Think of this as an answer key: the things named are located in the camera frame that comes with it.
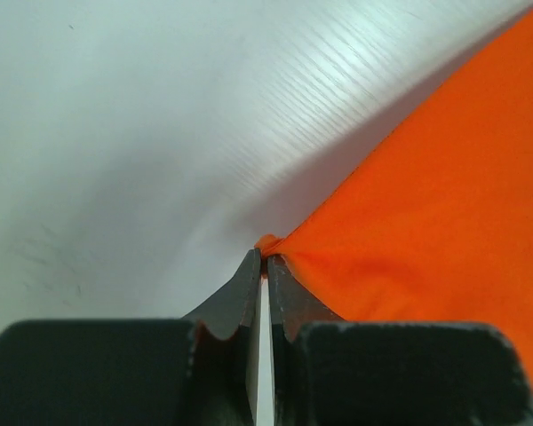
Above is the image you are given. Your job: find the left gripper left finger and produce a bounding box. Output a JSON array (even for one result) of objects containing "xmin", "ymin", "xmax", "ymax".
[{"xmin": 0, "ymin": 249, "xmax": 261, "ymax": 425}]

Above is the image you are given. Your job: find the orange t shirt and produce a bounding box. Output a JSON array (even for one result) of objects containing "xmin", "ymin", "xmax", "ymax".
[{"xmin": 258, "ymin": 10, "xmax": 533, "ymax": 385}]

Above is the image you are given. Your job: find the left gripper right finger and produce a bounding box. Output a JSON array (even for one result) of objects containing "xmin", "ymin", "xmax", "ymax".
[{"xmin": 266, "ymin": 256, "xmax": 533, "ymax": 425}]

